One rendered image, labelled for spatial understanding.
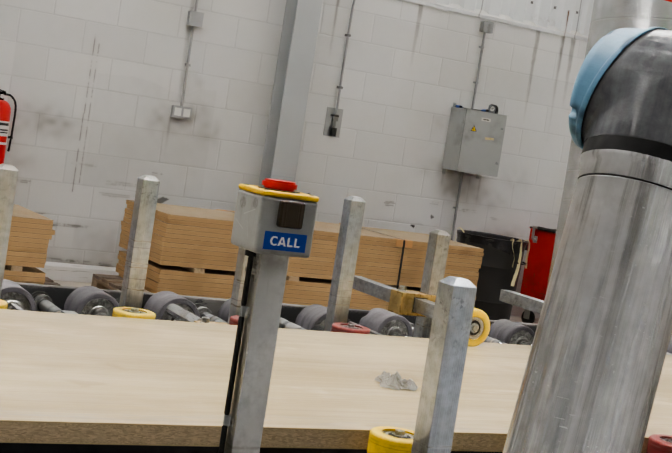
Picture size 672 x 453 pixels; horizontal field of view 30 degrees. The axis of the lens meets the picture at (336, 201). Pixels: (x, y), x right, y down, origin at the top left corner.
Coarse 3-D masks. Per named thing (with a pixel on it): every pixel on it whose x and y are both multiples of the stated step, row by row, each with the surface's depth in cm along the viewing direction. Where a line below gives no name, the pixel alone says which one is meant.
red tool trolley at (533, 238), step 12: (540, 228) 1006; (540, 240) 1011; (552, 240) 1000; (540, 252) 1009; (552, 252) 999; (528, 264) 1019; (540, 264) 1008; (528, 276) 1018; (540, 276) 1007; (528, 288) 1016; (540, 288) 1006; (528, 312) 1021
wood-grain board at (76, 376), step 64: (0, 320) 209; (64, 320) 218; (128, 320) 228; (0, 384) 165; (64, 384) 170; (128, 384) 176; (192, 384) 183; (320, 384) 197; (512, 384) 223; (320, 448) 168
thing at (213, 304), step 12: (24, 288) 291; (36, 288) 292; (48, 288) 294; (60, 288) 295; (72, 288) 296; (60, 300) 295; (144, 300) 305; (192, 300) 311; (204, 300) 312; (216, 300) 314; (216, 312) 314; (288, 312) 324; (360, 312) 334; (528, 324) 360
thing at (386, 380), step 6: (384, 372) 209; (396, 372) 206; (378, 378) 206; (384, 378) 206; (390, 378) 203; (396, 378) 205; (384, 384) 203; (390, 384) 202; (396, 384) 203; (402, 384) 205; (408, 384) 204; (414, 384) 204; (414, 390) 203
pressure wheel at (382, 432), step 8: (376, 432) 168; (384, 432) 170; (392, 432) 170; (400, 432) 168; (408, 432) 171; (376, 440) 167; (384, 440) 166; (392, 440) 165; (400, 440) 165; (408, 440) 166; (368, 448) 168; (376, 448) 166; (384, 448) 166; (392, 448) 165; (400, 448) 165; (408, 448) 165
